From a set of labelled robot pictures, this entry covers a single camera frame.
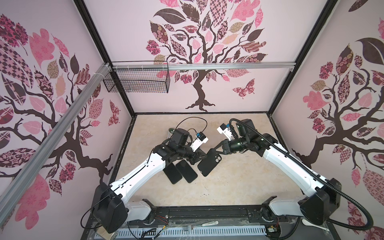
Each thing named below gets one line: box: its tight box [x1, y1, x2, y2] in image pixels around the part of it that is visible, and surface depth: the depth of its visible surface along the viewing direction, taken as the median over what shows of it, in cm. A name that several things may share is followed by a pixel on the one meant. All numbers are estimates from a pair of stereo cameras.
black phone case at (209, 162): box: [197, 148, 222, 177], surface depth 72 cm
